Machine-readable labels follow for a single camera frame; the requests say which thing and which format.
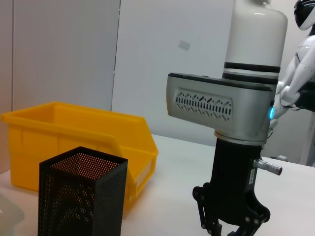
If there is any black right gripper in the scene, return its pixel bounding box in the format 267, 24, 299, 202
191, 139, 272, 236

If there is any black mesh pen holder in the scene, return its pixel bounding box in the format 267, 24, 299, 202
37, 146, 129, 236

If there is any translucent green wavy fruit plate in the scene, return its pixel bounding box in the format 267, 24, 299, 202
0, 193, 25, 236

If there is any white humanoid robot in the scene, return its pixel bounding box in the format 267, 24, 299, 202
269, 0, 315, 133

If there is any yellow plastic bin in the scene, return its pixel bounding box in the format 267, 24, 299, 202
0, 102, 159, 219

